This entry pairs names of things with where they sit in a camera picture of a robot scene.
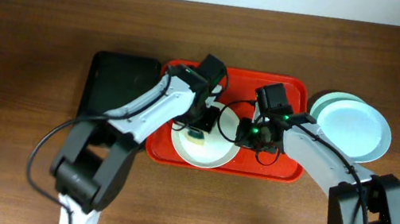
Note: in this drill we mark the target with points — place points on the red plastic tray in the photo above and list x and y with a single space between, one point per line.
242 85

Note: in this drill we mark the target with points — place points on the green and yellow sponge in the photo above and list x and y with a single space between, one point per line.
195 136

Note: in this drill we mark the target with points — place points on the pale green plate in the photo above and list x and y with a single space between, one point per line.
329 98

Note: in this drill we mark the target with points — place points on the white plate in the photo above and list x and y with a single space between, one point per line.
215 152

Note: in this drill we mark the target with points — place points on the light blue plate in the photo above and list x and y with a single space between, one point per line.
356 128

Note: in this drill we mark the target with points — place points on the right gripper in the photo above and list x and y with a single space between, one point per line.
245 138

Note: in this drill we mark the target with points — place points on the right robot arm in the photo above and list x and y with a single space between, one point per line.
356 195

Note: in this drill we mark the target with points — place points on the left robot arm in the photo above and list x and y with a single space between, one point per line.
92 165

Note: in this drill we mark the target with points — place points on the black rectangular tray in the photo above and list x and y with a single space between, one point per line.
113 80

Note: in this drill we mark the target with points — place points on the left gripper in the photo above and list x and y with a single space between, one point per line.
204 119

